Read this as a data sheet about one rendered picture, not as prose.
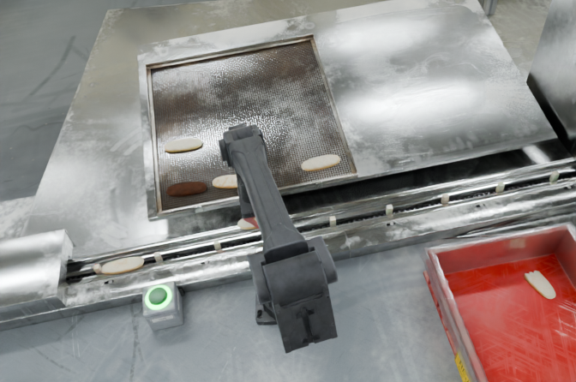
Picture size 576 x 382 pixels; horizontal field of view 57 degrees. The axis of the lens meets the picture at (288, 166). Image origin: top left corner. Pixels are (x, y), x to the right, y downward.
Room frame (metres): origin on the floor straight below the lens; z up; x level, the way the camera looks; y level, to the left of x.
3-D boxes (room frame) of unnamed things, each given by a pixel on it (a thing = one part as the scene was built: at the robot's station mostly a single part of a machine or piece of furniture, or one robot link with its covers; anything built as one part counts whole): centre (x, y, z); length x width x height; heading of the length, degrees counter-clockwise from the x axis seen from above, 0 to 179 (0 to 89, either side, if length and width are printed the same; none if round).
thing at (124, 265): (0.70, 0.41, 0.86); 0.10 x 0.04 x 0.01; 95
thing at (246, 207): (0.73, 0.08, 1.04); 0.10 x 0.07 x 0.07; 5
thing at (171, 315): (0.58, 0.31, 0.84); 0.08 x 0.08 x 0.11; 5
